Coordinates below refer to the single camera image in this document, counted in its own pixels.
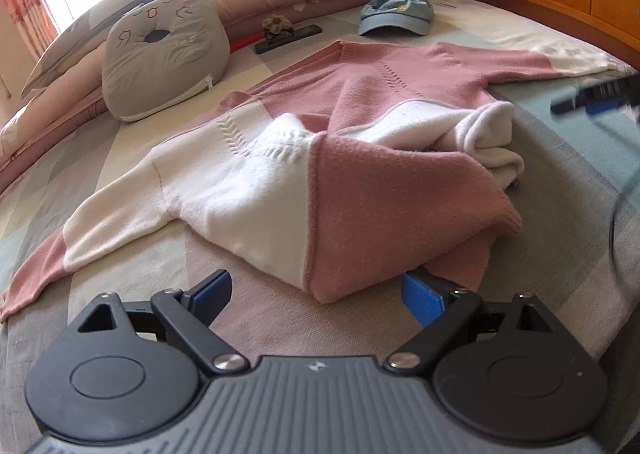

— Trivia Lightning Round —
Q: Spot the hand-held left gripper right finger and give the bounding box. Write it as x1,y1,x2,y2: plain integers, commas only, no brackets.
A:
383,270,562,377

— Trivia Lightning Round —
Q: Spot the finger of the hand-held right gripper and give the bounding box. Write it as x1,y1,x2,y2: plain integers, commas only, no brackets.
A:
550,83,609,116
584,99,632,116

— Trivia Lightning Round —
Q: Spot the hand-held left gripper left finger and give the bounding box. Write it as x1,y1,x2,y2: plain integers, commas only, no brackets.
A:
74,269,251,376

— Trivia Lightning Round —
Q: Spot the pink and white knit sweater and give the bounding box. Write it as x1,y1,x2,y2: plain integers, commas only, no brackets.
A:
0,40,623,324

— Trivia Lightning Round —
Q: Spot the blue denim cap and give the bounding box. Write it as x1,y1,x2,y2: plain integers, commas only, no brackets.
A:
357,0,435,37

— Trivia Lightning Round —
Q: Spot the grey cat face cushion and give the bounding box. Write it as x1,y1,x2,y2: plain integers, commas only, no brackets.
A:
101,0,231,123

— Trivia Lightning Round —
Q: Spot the red flat object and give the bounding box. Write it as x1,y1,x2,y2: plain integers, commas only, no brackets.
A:
229,31,263,52

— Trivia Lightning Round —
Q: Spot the grey fabric flower clip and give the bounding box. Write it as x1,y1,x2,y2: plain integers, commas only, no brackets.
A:
262,14,295,42

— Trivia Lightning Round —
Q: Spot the black phone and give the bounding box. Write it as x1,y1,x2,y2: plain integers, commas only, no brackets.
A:
255,24,322,55

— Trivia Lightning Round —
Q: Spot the grey patterned pillow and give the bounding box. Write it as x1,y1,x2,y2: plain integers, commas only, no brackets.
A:
20,0,201,97

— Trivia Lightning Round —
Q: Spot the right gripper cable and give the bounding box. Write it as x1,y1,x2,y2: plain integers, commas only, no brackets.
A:
609,179,640,295

